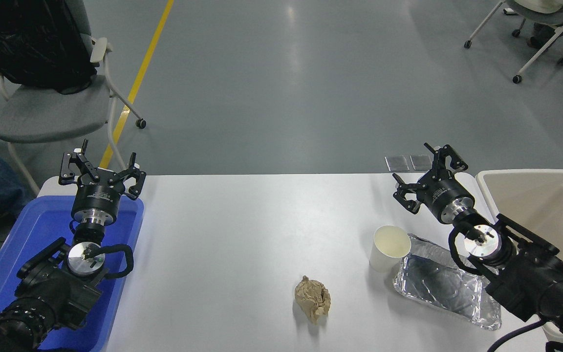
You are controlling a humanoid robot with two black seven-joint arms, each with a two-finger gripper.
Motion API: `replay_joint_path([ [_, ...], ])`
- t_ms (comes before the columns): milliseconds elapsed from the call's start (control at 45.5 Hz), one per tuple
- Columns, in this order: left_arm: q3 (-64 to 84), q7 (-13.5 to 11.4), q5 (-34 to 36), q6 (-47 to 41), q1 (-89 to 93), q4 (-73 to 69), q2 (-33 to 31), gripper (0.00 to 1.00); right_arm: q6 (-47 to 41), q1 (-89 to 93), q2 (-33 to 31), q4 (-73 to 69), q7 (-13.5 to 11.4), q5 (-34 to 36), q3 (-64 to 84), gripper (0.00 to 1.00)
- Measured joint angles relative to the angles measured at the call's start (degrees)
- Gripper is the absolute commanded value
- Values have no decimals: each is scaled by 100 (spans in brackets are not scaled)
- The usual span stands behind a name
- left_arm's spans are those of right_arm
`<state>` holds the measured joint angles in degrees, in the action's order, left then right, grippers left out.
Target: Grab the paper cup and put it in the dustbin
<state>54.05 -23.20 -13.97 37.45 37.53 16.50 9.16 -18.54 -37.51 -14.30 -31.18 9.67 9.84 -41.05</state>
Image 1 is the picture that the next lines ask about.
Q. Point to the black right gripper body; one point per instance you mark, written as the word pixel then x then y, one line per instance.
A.
pixel 445 195

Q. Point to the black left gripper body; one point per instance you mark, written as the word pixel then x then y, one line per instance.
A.
pixel 97 198

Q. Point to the white paper cup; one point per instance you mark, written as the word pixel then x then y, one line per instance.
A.
pixel 383 259

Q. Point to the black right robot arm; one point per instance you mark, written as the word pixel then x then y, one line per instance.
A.
pixel 530 278

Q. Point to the grey metal floor plate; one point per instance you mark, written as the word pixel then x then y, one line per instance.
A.
pixel 397 163
pixel 419 163

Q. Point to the grey wheeled office chair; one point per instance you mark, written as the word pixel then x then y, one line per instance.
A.
pixel 545 17
pixel 47 112

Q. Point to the blue plastic tray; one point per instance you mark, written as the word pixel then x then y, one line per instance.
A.
pixel 32 225

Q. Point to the silver foil tray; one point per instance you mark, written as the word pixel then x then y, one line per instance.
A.
pixel 433 286

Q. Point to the large pale plastic bin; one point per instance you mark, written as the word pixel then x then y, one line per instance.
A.
pixel 545 200

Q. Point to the black jacket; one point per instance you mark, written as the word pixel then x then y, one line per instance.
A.
pixel 32 44

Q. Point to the crumpled tan paper ball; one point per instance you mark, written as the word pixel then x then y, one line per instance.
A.
pixel 313 298

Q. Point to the white metal bar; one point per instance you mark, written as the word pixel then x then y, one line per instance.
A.
pixel 509 11

